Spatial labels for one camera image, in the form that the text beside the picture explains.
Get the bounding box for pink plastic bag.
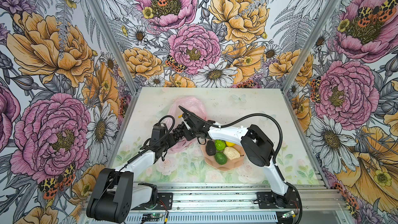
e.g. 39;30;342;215
167;96;207;154

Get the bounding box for dark brown fake avocado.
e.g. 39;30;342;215
205;140;217;156

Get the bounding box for green fake lime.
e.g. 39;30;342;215
214;140;227;151

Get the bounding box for yellow fake lemon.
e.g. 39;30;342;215
226;142;235;147

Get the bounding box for dark green fake avocado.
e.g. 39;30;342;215
214;152;228;165

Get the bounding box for beige fake garlic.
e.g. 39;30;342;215
223;146;241;160

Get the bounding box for pink faceted plastic bowl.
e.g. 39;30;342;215
201;140;246;172

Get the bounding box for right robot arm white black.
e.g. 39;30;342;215
179;106;293;208

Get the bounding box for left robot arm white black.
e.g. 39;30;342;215
86;123;176;224

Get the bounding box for dark fake grape bunch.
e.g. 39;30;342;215
172;122;186;143

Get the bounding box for green circuit board left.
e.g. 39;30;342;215
141;213;166;224

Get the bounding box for green circuit board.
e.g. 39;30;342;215
141;213;166;224
282;210;296;218

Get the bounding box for green circuit board right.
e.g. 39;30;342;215
282;210;296;218

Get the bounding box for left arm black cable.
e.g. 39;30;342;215
96;114;176;206

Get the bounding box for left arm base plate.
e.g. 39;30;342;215
135;192;174;211

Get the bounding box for left aluminium corner post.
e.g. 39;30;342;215
87;0;138;96

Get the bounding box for aluminium corner post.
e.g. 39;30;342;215
87;0;138;96
281;0;341;94

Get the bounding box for aluminium frame rail front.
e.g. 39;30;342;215
81;183;346;214

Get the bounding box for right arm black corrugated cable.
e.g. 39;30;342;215
178;105;304;224

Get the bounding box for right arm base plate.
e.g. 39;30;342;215
253;191;301;209

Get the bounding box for white slotted cable duct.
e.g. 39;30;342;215
124;212;278;224

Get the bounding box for right aluminium corner post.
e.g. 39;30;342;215
281;0;341;94

